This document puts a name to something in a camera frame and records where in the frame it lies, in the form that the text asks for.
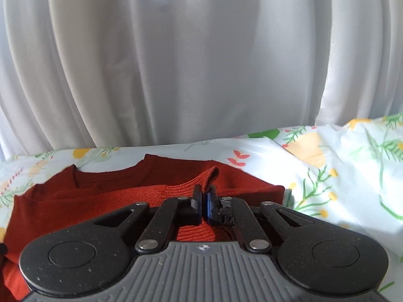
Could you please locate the red knit garment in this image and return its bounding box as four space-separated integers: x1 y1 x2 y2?
1 155 284 301

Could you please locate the floral light blue bedsheet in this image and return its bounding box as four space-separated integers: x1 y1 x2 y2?
1 114 402 301

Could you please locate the white curtain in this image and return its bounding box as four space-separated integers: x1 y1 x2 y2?
1 0 402 160

